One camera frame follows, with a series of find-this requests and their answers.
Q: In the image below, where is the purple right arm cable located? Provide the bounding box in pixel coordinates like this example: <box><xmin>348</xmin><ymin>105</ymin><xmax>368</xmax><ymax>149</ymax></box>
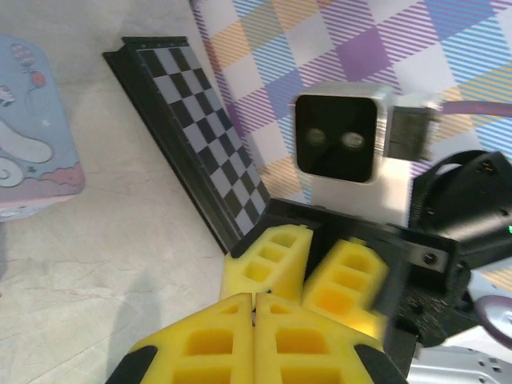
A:
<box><xmin>390</xmin><ymin>99</ymin><xmax>512</xmax><ymax>344</ymax></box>

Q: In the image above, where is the black grey folding chessboard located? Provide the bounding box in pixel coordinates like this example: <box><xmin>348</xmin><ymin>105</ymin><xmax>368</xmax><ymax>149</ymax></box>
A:
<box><xmin>102</xmin><ymin>36</ymin><xmax>273</xmax><ymax>255</ymax></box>

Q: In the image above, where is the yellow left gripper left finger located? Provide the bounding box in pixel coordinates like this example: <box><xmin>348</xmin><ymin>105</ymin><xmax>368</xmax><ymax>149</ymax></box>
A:
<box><xmin>104</xmin><ymin>293</ymin><xmax>257</xmax><ymax>384</ymax></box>

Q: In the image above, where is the aluminium rail bed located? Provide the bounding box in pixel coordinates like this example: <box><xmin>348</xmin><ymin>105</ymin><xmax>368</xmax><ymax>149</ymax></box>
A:
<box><xmin>410</xmin><ymin>348</ymin><xmax>512</xmax><ymax>384</ymax></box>

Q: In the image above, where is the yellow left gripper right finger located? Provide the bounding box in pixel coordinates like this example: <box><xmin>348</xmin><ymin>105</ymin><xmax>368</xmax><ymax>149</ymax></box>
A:
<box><xmin>255</xmin><ymin>293</ymin><xmax>410</xmax><ymax>384</ymax></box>

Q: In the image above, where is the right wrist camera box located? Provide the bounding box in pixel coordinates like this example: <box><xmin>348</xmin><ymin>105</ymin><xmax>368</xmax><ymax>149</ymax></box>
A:
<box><xmin>294</xmin><ymin>82</ymin><xmax>414</xmax><ymax>227</ymax></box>

